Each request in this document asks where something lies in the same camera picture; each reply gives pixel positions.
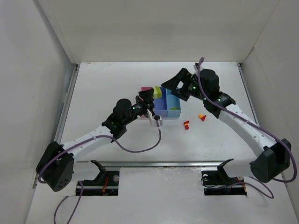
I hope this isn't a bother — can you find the red yellow lego piece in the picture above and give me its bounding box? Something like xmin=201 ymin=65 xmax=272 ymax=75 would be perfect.
xmin=184 ymin=120 xmax=190 ymax=130

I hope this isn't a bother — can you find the green lego block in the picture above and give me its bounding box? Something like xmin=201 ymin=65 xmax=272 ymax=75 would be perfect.
xmin=153 ymin=86 xmax=163 ymax=99

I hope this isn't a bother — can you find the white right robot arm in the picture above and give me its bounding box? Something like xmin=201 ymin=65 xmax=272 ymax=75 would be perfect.
xmin=161 ymin=68 xmax=291 ymax=183

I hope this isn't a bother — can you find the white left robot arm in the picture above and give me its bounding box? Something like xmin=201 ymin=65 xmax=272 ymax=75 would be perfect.
xmin=36 ymin=88 xmax=161 ymax=192

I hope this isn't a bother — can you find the pink bin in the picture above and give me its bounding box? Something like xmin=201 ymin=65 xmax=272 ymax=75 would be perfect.
xmin=141 ymin=88 xmax=155 ymax=118

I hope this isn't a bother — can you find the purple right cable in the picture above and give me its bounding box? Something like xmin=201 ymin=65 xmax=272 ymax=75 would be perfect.
xmin=197 ymin=56 xmax=295 ymax=199

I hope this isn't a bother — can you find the purple cable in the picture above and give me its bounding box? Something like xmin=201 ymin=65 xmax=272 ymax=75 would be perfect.
xmin=197 ymin=56 xmax=295 ymax=199
xmin=37 ymin=116 xmax=162 ymax=224

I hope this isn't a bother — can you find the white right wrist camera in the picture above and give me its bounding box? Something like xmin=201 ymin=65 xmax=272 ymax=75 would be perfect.
xmin=193 ymin=62 xmax=203 ymax=74

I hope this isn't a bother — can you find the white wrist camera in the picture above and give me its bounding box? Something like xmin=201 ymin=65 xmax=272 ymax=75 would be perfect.
xmin=193 ymin=62 xmax=203 ymax=74
xmin=147 ymin=109 xmax=163 ymax=127

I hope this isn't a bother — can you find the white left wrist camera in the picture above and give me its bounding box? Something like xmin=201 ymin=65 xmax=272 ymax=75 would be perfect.
xmin=147 ymin=109 xmax=163 ymax=127

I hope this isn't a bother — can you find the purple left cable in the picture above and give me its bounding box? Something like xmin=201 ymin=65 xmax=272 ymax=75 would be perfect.
xmin=37 ymin=116 xmax=162 ymax=224

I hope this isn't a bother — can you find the aluminium rail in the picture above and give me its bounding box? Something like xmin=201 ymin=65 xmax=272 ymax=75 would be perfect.
xmin=48 ymin=160 xmax=271 ymax=168

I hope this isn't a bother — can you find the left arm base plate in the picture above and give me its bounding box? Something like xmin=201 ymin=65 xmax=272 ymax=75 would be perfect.
xmin=72 ymin=160 xmax=120 ymax=196

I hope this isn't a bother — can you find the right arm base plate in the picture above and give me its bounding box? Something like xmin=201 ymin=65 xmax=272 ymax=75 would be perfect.
xmin=200 ymin=159 xmax=247 ymax=196

